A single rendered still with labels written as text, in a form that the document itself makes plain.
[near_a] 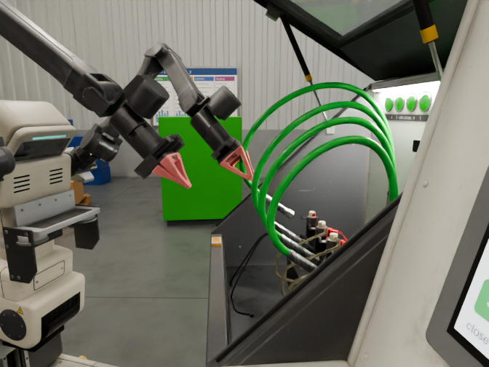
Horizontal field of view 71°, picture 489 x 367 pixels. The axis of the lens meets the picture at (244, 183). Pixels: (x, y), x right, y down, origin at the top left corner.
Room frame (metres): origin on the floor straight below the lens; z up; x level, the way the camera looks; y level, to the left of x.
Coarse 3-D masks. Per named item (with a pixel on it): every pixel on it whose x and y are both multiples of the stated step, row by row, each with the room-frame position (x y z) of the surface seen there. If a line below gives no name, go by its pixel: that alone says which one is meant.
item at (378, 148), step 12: (324, 144) 0.58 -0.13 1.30; (336, 144) 0.58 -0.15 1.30; (372, 144) 0.58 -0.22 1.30; (312, 156) 0.57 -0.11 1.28; (384, 156) 0.59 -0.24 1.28; (300, 168) 0.57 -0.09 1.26; (288, 180) 0.57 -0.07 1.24; (396, 180) 0.59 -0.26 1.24; (276, 192) 0.57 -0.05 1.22; (396, 192) 0.59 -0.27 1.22; (276, 204) 0.57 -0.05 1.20; (276, 240) 0.57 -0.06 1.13; (288, 252) 0.57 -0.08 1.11; (300, 264) 0.57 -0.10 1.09; (312, 264) 0.58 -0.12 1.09
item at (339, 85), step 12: (312, 84) 0.83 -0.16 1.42; (324, 84) 0.83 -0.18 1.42; (336, 84) 0.83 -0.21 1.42; (348, 84) 0.83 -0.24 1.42; (288, 96) 0.82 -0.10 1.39; (276, 108) 0.82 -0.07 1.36; (264, 120) 0.82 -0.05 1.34; (384, 120) 0.83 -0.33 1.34; (252, 132) 0.81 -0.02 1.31; (240, 156) 0.82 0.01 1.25; (240, 168) 0.82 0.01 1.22
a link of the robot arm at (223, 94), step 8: (224, 88) 0.84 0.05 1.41; (192, 96) 0.89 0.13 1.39; (208, 96) 0.88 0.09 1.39; (216, 96) 0.84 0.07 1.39; (224, 96) 0.83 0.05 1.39; (232, 96) 0.82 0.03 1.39; (184, 104) 0.90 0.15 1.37; (192, 104) 0.87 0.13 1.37; (200, 104) 0.87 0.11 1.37; (216, 104) 0.83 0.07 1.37; (224, 104) 0.83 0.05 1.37; (232, 104) 0.83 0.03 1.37; (240, 104) 0.84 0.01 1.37; (192, 112) 0.88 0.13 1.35; (216, 112) 0.83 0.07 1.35; (224, 112) 0.83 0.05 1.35; (232, 112) 0.85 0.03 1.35; (224, 120) 0.85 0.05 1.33
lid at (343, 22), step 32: (256, 0) 1.18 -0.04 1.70; (288, 0) 1.07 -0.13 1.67; (320, 0) 0.95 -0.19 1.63; (352, 0) 0.86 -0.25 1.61; (384, 0) 0.78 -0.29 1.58; (448, 0) 0.63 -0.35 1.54; (320, 32) 1.12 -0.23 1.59; (352, 32) 1.01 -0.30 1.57; (384, 32) 0.87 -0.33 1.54; (416, 32) 0.78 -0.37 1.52; (448, 32) 0.72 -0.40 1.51; (352, 64) 1.21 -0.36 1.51; (384, 64) 1.04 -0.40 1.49; (416, 64) 0.92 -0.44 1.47
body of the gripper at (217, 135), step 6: (216, 126) 0.83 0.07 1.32; (222, 126) 0.85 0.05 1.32; (210, 132) 0.82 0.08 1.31; (216, 132) 0.82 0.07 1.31; (222, 132) 0.83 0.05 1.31; (204, 138) 0.83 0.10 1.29; (210, 138) 0.82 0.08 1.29; (216, 138) 0.82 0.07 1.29; (222, 138) 0.82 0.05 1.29; (228, 138) 0.79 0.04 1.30; (234, 138) 0.82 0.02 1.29; (210, 144) 0.83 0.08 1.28; (216, 144) 0.82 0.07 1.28; (222, 144) 0.79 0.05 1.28; (228, 144) 0.79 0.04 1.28; (216, 150) 0.79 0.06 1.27; (222, 150) 0.81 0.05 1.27; (228, 150) 0.83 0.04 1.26; (216, 156) 0.79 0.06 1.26
